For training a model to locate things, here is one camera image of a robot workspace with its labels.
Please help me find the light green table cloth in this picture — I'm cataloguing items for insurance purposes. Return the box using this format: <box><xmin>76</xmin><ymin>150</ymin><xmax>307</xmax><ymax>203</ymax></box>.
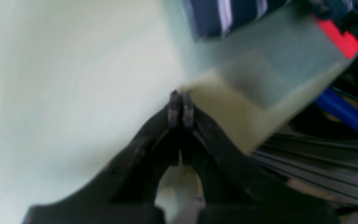
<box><xmin>0</xmin><ymin>0</ymin><xmax>349</xmax><ymax>224</ymax></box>

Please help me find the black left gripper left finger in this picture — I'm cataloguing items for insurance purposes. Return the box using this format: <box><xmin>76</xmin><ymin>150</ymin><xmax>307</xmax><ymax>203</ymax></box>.
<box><xmin>23</xmin><ymin>91</ymin><xmax>182</xmax><ymax>224</ymax></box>

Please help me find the blue orange bar clamp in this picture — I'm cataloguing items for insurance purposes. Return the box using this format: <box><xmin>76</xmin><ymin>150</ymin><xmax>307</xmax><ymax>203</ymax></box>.
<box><xmin>311</xmin><ymin>14</ymin><xmax>358</xmax><ymax>135</ymax></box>

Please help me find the navy white striped T-shirt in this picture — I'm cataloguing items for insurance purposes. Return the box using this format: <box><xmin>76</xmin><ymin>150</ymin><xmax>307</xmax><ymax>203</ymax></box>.
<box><xmin>184</xmin><ymin>0</ymin><xmax>358</xmax><ymax>38</ymax></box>

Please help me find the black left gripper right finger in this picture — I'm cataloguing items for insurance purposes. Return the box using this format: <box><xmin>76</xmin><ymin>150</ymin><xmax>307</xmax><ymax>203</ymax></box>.
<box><xmin>182</xmin><ymin>93</ymin><xmax>340</xmax><ymax>224</ymax></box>

